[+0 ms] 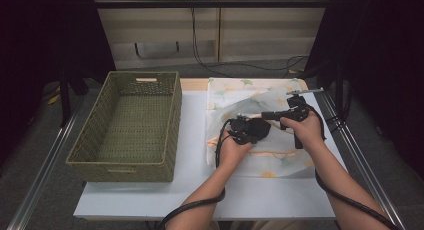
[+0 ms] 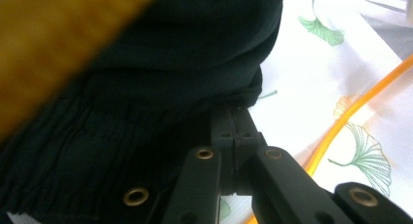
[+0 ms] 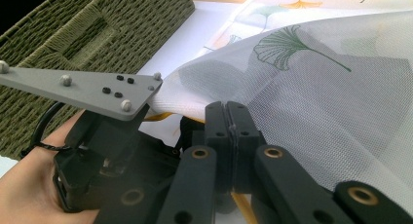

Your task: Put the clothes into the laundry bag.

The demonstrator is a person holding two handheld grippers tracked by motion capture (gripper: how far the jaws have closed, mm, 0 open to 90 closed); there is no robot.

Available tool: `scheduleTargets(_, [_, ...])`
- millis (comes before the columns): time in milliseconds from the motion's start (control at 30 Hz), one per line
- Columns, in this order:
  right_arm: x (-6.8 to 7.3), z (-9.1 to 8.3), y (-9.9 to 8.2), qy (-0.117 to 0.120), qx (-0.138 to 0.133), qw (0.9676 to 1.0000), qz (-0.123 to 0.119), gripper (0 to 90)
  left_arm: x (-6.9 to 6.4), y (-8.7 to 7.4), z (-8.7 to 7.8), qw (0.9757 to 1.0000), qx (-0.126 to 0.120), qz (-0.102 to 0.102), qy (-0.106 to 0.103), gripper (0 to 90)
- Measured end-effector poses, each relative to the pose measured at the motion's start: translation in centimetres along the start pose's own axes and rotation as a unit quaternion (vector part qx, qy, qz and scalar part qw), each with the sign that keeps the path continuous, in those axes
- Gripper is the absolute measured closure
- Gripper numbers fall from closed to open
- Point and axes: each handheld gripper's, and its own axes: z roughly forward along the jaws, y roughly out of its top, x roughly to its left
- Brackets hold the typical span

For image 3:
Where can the green woven basket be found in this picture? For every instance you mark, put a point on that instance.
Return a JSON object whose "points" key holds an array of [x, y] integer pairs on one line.
{"points": [[130, 29]]}

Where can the leaf print mesh laundry bag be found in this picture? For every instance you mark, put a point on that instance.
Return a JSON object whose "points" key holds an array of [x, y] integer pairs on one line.
{"points": [[324, 104]]}

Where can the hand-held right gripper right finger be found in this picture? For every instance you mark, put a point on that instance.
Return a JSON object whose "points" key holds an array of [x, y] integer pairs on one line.
{"points": [[242, 136]]}

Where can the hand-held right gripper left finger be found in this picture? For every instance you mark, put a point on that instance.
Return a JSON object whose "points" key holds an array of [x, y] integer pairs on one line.
{"points": [[220, 136]]}

